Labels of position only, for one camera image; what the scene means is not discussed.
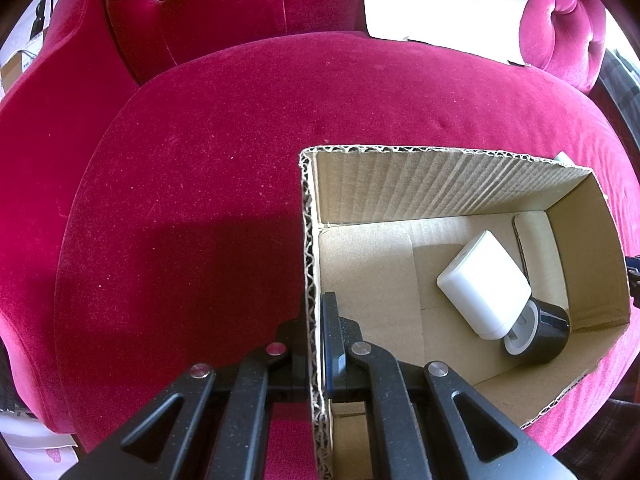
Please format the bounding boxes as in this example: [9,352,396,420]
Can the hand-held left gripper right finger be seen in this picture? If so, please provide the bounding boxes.
[323,291,574,480]

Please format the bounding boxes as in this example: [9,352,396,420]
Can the white bag pink print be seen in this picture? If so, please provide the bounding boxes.
[0,407,78,463]

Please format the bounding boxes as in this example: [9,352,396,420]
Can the person's plaid trouser leg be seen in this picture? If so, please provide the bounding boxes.
[550,397,640,480]

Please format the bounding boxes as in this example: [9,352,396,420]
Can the small brown carton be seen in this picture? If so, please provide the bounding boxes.
[0,52,36,96]

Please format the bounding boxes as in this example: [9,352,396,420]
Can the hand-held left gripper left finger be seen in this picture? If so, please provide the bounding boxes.
[60,307,313,480]

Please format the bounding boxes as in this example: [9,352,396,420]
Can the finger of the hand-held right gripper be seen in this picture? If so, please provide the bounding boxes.
[625,254,640,306]

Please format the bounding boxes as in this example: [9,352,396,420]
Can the beige paper sheet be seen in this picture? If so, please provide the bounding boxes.
[362,0,544,67]

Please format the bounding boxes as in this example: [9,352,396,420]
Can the cardboard box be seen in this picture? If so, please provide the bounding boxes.
[298,145,632,480]

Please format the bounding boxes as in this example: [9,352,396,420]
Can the black upright gadget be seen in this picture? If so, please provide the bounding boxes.
[30,0,56,41]

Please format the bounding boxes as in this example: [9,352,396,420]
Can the red velvet tufted sofa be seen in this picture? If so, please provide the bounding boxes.
[0,0,640,480]

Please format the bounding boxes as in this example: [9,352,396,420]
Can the large white charger plug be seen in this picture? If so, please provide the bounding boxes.
[436,230,533,339]

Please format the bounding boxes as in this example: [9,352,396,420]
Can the grey plaid bed blanket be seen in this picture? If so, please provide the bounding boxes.
[592,47,640,116]

